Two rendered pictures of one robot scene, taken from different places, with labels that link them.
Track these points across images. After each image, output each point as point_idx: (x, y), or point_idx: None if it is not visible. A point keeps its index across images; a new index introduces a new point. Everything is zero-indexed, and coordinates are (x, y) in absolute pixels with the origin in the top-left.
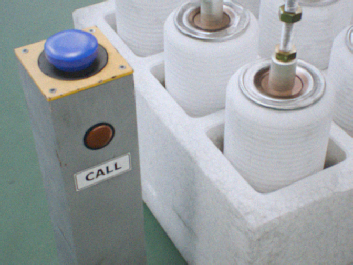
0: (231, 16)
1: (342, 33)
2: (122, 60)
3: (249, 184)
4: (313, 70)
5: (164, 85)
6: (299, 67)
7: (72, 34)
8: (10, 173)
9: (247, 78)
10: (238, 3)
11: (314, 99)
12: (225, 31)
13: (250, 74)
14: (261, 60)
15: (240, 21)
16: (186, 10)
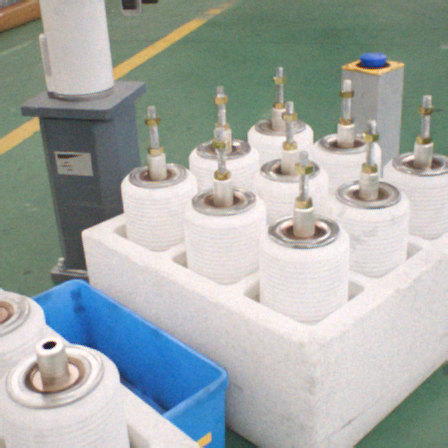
0: (333, 146)
1: (254, 152)
2: (350, 67)
3: None
4: (264, 131)
5: None
6: (273, 131)
7: (376, 56)
8: None
9: (300, 124)
10: (334, 150)
11: (258, 121)
12: (330, 138)
13: (299, 125)
14: (297, 130)
15: (324, 144)
16: (366, 143)
